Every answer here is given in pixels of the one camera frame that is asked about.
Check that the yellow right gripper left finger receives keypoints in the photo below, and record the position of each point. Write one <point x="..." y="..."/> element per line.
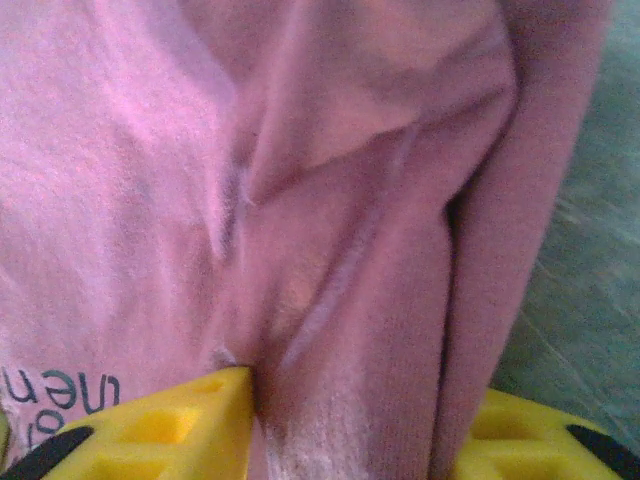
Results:
<point x="165" y="440"/>

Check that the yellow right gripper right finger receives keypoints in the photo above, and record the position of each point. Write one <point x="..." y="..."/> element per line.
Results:
<point x="525" y="445"/>

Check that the pink shirt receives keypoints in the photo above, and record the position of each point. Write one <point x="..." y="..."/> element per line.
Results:
<point x="250" y="175"/>

